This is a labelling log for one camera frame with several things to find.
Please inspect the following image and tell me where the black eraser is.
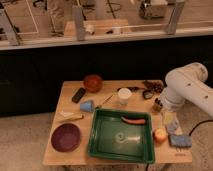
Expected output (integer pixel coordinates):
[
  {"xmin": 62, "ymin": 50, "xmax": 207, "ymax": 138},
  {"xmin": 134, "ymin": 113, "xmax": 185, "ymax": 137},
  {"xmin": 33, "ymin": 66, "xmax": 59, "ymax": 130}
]
[{"xmin": 72, "ymin": 88, "xmax": 86, "ymax": 103}]

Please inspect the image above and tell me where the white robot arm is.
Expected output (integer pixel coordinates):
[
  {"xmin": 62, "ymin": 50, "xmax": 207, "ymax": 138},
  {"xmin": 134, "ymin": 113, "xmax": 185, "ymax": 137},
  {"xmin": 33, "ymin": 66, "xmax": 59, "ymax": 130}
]
[{"xmin": 159, "ymin": 62, "xmax": 213, "ymax": 118}]

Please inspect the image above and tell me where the red-brown bowl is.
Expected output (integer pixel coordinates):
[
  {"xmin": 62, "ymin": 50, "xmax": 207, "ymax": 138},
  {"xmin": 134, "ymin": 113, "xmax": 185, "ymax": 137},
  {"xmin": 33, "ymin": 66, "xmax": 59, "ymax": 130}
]
[{"xmin": 83, "ymin": 74, "xmax": 103, "ymax": 93}]

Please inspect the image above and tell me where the black small cup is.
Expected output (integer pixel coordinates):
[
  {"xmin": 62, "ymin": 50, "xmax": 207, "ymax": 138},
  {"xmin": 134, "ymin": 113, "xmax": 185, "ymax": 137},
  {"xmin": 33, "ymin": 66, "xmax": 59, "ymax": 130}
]
[{"xmin": 142, "ymin": 89, "xmax": 154, "ymax": 100}]

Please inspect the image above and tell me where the dark brown grape bunch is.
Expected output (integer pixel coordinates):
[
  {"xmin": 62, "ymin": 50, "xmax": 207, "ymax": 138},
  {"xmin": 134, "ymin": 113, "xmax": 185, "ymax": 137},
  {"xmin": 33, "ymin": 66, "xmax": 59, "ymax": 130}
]
[{"xmin": 143, "ymin": 80, "xmax": 164, "ymax": 93}]

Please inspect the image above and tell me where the red sausage toy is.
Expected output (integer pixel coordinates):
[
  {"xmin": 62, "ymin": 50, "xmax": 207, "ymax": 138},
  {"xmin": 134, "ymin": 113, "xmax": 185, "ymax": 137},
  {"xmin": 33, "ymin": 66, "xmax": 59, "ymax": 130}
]
[{"xmin": 121, "ymin": 117, "xmax": 146, "ymax": 125}]

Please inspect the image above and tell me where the grey blue cloth pad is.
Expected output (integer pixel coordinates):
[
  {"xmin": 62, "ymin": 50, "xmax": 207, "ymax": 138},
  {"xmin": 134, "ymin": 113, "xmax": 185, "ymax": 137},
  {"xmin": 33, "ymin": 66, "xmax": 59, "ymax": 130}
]
[{"xmin": 163, "ymin": 112, "xmax": 180, "ymax": 135}]

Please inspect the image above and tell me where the red yellow apple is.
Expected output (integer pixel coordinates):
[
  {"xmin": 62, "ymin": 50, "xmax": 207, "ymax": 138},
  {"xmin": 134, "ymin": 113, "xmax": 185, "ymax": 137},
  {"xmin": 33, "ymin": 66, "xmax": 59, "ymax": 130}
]
[{"xmin": 153, "ymin": 128, "xmax": 168, "ymax": 144}]

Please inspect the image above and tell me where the white paper cup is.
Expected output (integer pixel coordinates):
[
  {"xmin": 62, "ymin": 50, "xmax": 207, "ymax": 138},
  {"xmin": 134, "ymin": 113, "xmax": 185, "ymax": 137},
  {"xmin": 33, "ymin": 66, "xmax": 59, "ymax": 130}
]
[{"xmin": 118, "ymin": 88, "xmax": 132, "ymax": 105}]

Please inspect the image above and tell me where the blue sponge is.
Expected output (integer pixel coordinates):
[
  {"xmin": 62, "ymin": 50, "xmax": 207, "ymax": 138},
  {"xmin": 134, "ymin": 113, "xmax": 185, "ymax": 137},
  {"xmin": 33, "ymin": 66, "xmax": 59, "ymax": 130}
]
[{"xmin": 169, "ymin": 135, "xmax": 192, "ymax": 148}]

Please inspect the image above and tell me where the thin brush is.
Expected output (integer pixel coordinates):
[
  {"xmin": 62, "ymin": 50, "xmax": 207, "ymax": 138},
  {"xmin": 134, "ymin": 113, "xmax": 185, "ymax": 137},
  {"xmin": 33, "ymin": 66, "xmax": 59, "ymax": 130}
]
[{"xmin": 95, "ymin": 94, "xmax": 113, "ymax": 109}]

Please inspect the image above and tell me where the green plastic tray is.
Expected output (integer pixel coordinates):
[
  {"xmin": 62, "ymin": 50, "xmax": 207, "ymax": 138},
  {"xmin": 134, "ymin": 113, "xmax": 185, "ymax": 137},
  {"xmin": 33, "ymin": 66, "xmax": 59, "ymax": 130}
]
[{"xmin": 88, "ymin": 109, "xmax": 155, "ymax": 164}]

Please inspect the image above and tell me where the yellow banana toy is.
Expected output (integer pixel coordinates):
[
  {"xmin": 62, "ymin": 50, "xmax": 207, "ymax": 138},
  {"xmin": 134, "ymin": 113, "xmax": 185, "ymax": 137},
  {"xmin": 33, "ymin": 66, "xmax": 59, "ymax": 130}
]
[{"xmin": 59, "ymin": 114, "xmax": 84, "ymax": 122}]

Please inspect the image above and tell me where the wooden table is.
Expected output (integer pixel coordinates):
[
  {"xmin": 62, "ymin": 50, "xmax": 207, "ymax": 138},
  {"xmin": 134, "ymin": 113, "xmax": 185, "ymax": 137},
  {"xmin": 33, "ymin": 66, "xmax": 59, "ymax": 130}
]
[{"xmin": 43, "ymin": 80, "xmax": 192, "ymax": 166}]

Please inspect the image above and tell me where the black cable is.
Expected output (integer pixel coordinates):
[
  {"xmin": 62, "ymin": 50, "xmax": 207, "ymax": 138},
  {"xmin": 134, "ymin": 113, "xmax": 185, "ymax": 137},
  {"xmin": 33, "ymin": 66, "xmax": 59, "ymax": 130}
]
[{"xmin": 188, "ymin": 119, "xmax": 213, "ymax": 137}]

